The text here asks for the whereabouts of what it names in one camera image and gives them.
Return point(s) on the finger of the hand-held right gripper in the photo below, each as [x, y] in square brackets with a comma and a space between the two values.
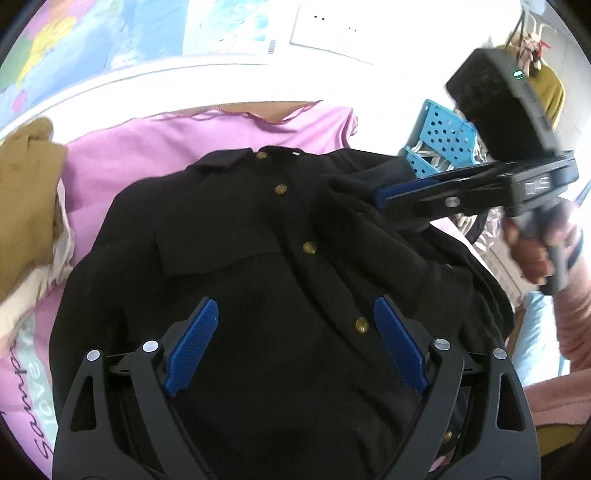
[443, 203]
[406, 190]

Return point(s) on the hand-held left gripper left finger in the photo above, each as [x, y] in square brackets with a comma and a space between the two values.
[191, 350]

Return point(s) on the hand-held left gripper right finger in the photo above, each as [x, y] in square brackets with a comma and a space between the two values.
[399, 346]

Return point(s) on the black buttoned coat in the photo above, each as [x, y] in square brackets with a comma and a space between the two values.
[277, 286]

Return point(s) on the person's right forearm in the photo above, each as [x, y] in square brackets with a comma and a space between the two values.
[577, 323]

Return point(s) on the person's right hand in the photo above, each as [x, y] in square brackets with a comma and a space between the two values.
[528, 256]

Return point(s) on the blue perforated plastic basket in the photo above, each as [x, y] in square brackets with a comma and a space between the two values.
[443, 131]
[418, 161]

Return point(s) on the mustard hanging garment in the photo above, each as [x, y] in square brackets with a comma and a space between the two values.
[551, 92]

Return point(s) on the white plastic bag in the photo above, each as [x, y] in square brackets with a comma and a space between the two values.
[494, 240]

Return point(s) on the light blue cloth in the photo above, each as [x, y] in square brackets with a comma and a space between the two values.
[540, 337]

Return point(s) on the brown wooden headboard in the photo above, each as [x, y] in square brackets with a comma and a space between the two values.
[277, 110]

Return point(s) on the person's pink sweater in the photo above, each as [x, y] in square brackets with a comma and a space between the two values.
[558, 399]

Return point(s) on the cream cloth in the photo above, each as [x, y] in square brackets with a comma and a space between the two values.
[27, 300]

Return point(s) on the pink printed blanket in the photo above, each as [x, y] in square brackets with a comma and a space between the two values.
[138, 152]

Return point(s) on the mustard cloth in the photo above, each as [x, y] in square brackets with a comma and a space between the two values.
[27, 198]

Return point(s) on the white wall socket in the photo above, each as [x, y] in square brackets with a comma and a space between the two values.
[364, 39]
[314, 27]

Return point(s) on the colourful wall map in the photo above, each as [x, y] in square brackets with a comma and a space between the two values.
[69, 46]

